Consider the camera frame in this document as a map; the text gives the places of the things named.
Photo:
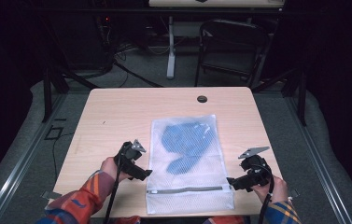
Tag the white mesh laundry bag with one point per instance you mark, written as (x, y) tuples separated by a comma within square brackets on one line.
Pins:
[(192, 186)]

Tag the blue cloth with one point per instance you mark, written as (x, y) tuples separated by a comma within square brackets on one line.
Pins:
[(186, 140)]

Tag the person's left hand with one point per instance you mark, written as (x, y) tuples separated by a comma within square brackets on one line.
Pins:
[(109, 169)]

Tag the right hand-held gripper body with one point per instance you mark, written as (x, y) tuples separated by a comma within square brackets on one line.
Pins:
[(256, 171)]

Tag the black folding chair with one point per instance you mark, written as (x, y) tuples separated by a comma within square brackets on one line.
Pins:
[(229, 46)]

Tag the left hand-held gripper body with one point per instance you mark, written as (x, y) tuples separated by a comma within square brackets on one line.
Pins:
[(129, 154)]

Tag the black metal stand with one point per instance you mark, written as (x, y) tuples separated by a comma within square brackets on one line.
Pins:
[(47, 93), (302, 96)]

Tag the aluminium floor rail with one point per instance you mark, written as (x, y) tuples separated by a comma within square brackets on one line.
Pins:
[(21, 161), (316, 161)]

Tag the person's right hand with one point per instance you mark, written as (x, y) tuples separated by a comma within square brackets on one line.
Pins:
[(278, 189)]

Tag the white desk leg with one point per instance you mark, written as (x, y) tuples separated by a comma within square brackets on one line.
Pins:
[(171, 49)]

